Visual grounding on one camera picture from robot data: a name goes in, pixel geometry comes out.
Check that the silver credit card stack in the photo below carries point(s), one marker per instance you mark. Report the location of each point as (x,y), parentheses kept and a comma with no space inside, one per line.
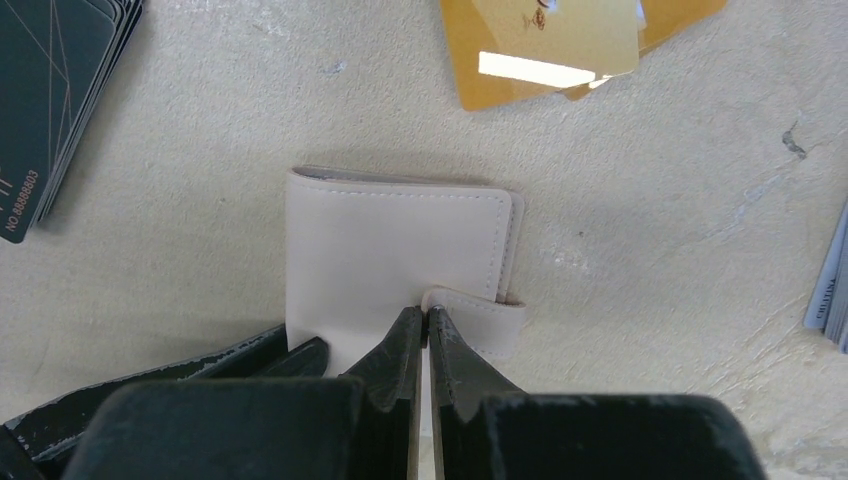
(827,307)

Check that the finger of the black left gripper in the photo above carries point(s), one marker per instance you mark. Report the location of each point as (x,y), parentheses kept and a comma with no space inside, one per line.
(53,428)
(309,359)

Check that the gold credit card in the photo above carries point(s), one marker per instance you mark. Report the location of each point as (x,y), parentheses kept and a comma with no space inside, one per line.
(506,51)

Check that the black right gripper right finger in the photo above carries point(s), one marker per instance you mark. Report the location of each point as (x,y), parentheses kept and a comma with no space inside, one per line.
(485,427)

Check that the tan leather card holder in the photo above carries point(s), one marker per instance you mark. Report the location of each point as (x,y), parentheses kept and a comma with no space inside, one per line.
(361,247)

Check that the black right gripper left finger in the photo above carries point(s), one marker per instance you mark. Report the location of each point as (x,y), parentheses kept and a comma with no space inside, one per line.
(363,424)

